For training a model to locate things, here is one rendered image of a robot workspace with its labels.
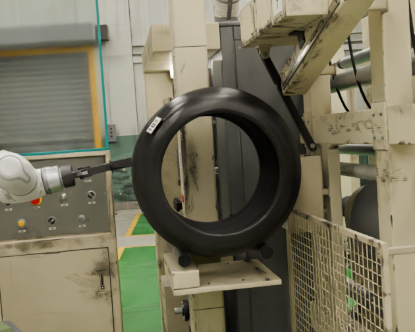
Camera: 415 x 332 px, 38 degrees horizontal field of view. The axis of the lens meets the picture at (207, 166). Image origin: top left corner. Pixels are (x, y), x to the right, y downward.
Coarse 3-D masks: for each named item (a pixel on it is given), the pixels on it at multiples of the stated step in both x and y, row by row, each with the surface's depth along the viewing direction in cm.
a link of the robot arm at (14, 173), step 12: (0, 156) 177; (12, 156) 176; (0, 168) 174; (12, 168) 174; (24, 168) 177; (0, 180) 175; (12, 180) 175; (24, 180) 178; (36, 180) 189; (12, 192) 183; (24, 192) 185
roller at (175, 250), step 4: (172, 248) 216; (176, 248) 209; (176, 252) 205; (180, 252) 200; (184, 252) 199; (176, 256) 202; (180, 256) 197; (184, 256) 196; (188, 256) 197; (180, 260) 196; (184, 260) 196; (188, 260) 197; (180, 264) 196; (184, 264) 197; (188, 264) 197
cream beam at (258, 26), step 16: (256, 0) 204; (272, 0) 185; (288, 0) 173; (304, 0) 174; (320, 0) 174; (240, 16) 229; (256, 16) 205; (272, 16) 187; (288, 16) 174; (304, 16) 176; (320, 16) 177; (256, 32) 207; (272, 32) 200; (288, 32) 203
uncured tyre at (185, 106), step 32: (192, 96) 195; (224, 96) 195; (256, 96) 203; (160, 128) 192; (256, 128) 224; (288, 128) 201; (160, 160) 191; (288, 160) 198; (160, 192) 192; (256, 192) 226; (288, 192) 199; (160, 224) 194; (192, 224) 222; (224, 224) 224; (256, 224) 197; (224, 256) 201
